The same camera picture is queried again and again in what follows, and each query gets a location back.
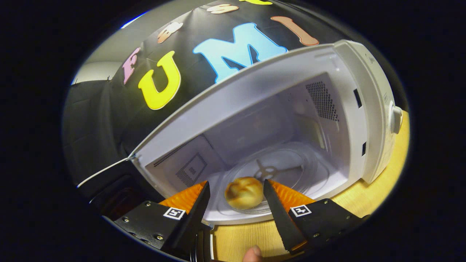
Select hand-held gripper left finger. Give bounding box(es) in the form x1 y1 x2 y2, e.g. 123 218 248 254
114 181 211 255

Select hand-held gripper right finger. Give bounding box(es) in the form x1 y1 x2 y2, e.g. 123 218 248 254
263 179 369 254

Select golden bread roll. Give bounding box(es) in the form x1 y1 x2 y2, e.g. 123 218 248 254
224 176 264 210

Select white microwave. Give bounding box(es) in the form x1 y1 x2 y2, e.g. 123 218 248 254
76 39 404 262

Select glass microwave turntable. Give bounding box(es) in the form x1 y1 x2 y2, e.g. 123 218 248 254
217 142 330 215

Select black backdrop cloth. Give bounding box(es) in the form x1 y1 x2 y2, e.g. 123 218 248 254
62 0 350 182

